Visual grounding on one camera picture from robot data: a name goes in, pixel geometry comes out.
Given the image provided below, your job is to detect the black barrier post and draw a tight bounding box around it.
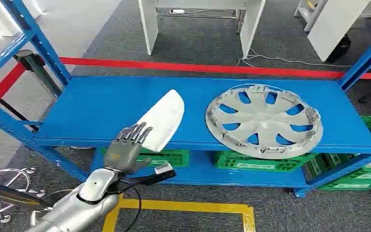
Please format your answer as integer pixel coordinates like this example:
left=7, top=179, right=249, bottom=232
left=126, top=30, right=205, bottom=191
left=14, top=49, right=63, bottom=98

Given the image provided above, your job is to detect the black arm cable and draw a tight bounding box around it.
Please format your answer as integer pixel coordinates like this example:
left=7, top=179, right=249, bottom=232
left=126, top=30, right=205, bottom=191
left=107, top=181, right=143, bottom=232

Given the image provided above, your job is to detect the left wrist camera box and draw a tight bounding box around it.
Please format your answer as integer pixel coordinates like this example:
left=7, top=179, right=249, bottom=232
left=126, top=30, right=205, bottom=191
left=134, top=162, right=177, bottom=187

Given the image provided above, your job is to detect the silver plastic wheel hubcap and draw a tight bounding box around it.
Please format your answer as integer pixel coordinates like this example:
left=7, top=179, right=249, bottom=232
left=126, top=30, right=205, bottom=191
left=205, top=84, right=324, bottom=160

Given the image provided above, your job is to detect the chrome chair base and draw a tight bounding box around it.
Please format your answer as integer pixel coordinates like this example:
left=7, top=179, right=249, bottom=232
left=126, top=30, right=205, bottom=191
left=0, top=167, right=47, bottom=224

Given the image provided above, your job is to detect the red barrier belt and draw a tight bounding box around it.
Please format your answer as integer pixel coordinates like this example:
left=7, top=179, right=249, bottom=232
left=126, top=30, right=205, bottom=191
left=0, top=62, right=28, bottom=122
left=59, top=57, right=371, bottom=81

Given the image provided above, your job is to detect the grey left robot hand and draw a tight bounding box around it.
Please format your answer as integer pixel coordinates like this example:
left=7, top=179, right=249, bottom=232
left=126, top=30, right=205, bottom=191
left=103, top=121, right=154, bottom=175

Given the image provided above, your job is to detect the white desk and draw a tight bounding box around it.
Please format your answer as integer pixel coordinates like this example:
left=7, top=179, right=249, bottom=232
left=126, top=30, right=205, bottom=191
left=137, top=0, right=266, bottom=59

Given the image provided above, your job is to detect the white board panel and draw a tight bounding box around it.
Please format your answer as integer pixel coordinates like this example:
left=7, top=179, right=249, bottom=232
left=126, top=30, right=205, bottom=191
left=307, top=0, right=370, bottom=62

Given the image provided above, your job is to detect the dark flat metal bar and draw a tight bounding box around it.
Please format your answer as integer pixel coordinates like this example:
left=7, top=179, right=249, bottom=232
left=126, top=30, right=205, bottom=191
left=0, top=177, right=61, bottom=212

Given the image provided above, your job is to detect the white floor cable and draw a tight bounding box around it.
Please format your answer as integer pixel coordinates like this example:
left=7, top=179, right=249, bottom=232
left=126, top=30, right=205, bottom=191
left=236, top=48, right=371, bottom=72

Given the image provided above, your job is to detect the blue metal shelving rack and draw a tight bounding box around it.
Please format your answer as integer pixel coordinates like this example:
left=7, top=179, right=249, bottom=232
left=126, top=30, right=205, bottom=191
left=0, top=0, right=371, bottom=198

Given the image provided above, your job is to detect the thin black bar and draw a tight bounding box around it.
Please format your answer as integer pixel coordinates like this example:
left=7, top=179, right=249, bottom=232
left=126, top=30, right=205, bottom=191
left=0, top=85, right=41, bottom=132

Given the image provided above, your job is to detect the white foam part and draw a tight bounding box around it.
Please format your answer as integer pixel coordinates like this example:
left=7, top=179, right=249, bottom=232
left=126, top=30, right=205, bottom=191
left=135, top=89, right=185, bottom=153

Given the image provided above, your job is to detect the white table frame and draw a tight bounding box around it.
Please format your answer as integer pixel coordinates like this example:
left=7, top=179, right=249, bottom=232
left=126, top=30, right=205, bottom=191
left=294, top=0, right=371, bottom=33

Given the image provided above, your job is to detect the black furniture base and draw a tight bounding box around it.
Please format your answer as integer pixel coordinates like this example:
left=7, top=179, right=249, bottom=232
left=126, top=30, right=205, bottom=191
left=326, top=33, right=352, bottom=64

